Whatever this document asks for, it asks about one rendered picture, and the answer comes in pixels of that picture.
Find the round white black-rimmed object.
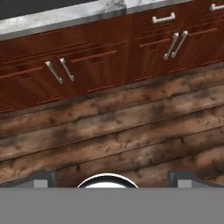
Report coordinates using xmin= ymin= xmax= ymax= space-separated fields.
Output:
xmin=76 ymin=172 xmax=140 ymax=189

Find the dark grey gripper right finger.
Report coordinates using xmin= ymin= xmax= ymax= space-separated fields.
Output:
xmin=168 ymin=170 xmax=224 ymax=189

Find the red-brown wooden drawer front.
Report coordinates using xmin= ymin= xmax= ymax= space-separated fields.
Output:
xmin=127 ymin=4 xmax=203 ymax=41
xmin=200 ymin=0 xmax=224 ymax=25

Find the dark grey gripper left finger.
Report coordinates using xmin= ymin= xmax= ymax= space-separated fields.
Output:
xmin=4 ymin=170 xmax=58 ymax=189

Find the dark sink basin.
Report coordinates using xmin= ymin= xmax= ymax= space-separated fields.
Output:
xmin=0 ymin=0 xmax=99 ymax=21

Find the red-brown wooden cupboard door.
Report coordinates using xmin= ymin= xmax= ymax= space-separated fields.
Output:
xmin=43 ymin=38 xmax=130 ymax=100
xmin=127 ymin=31 xmax=177 ymax=86
xmin=0 ymin=49 xmax=78 ymax=116
xmin=169 ymin=17 xmax=224 ymax=74

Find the silver bar door handle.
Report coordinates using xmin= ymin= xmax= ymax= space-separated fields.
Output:
xmin=163 ymin=31 xmax=179 ymax=60
xmin=59 ymin=57 xmax=75 ymax=83
xmin=170 ymin=30 xmax=189 ymax=59
xmin=45 ymin=59 xmax=64 ymax=85

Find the silver bar drawer handle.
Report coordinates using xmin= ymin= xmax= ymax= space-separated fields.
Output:
xmin=150 ymin=11 xmax=177 ymax=25
xmin=208 ymin=3 xmax=224 ymax=12

